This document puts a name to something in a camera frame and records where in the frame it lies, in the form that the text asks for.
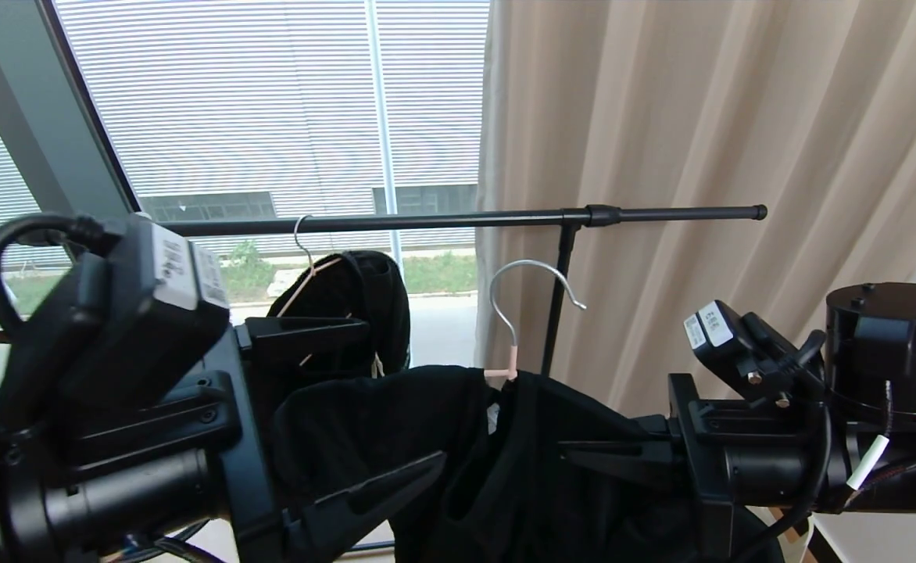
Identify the beige curtain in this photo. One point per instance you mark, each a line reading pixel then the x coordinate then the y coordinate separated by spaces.
pixel 700 117

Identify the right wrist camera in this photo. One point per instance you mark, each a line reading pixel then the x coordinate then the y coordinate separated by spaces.
pixel 731 344

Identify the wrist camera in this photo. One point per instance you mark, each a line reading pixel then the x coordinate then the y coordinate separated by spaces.
pixel 137 313
pixel 731 344

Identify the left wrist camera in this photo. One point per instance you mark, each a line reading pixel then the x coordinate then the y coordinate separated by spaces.
pixel 137 313

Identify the pink clothes hanger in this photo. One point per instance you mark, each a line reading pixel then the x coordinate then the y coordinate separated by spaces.
pixel 313 268
pixel 512 360

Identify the black clothes rack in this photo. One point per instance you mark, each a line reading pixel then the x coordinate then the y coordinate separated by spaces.
pixel 661 213

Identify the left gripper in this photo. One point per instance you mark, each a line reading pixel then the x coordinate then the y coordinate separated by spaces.
pixel 130 493

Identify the black garment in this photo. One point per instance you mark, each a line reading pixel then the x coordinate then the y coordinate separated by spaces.
pixel 505 485
pixel 380 313

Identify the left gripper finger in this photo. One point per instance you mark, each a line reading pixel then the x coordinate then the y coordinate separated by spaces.
pixel 364 508
pixel 302 334

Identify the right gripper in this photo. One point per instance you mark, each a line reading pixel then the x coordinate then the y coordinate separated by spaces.
pixel 771 469

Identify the white laundry basket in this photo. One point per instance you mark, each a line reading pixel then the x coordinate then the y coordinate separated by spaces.
pixel 802 547

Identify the window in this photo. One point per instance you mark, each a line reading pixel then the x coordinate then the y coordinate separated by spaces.
pixel 231 102

